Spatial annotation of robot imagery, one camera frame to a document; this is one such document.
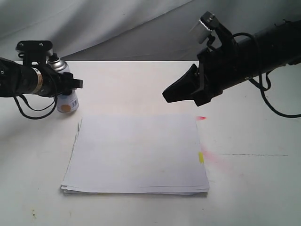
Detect grey backdrop cloth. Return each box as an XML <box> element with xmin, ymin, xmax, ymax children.
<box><xmin>0</xmin><ymin>0</ymin><xmax>301</xmax><ymax>61</ymax></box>

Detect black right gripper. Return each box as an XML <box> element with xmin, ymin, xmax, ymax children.
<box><xmin>162</xmin><ymin>35</ymin><xmax>238</xmax><ymax>106</ymax></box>

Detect white spray paint can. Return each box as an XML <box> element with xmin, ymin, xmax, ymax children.
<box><xmin>48</xmin><ymin>53</ymin><xmax>79</xmax><ymax>113</ymax></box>

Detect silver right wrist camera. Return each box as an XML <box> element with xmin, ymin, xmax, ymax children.
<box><xmin>190</xmin><ymin>11</ymin><xmax>215</xmax><ymax>44</ymax></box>

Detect white paper stack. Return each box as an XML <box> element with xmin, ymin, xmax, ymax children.
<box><xmin>61</xmin><ymin>114</ymin><xmax>209</xmax><ymax>194</ymax></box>

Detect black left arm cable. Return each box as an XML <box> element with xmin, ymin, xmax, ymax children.
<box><xmin>13</xmin><ymin>94</ymin><xmax>59</xmax><ymax>120</ymax></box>

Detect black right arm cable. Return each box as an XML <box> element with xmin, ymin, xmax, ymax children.
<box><xmin>231</xmin><ymin>32</ymin><xmax>301</xmax><ymax>118</ymax></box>

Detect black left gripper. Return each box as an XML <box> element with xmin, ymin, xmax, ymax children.
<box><xmin>39</xmin><ymin>65</ymin><xmax>83</xmax><ymax>97</ymax></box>

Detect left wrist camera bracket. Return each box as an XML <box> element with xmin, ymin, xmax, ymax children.
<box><xmin>16</xmin><ymin>40</ymin><xmax>53</xmax><ymax>66</ymax></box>

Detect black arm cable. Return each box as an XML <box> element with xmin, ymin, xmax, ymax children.
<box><xmin>231</xmin><ymin>32</ymin><xmax>301</xmax><ymax>118</ymax></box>
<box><xmin>13</xmin><ymin>94</ymin><xmax>59</xmax><ymax>120</ymax></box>

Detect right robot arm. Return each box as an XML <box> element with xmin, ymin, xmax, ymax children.
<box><xmin>162</xmin><ymin>20</ymin><xmax>301</xmax><ymax>106</ymax></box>

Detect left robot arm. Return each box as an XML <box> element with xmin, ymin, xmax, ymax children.
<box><xmin>0</xmin><ymin>58</ymin><xmax>83</xmax><ymax>97</ymax></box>

